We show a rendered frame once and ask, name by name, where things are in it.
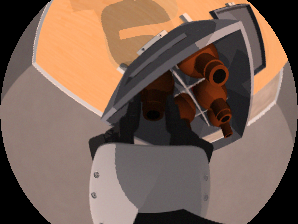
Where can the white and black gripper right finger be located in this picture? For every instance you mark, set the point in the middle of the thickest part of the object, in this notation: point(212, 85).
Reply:
point(177, 127)

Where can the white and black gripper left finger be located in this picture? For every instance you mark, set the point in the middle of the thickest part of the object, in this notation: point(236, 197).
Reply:
point(124, 130)

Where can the dark grey crate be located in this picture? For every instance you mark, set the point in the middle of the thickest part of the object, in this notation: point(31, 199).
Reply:
point(233, 50)

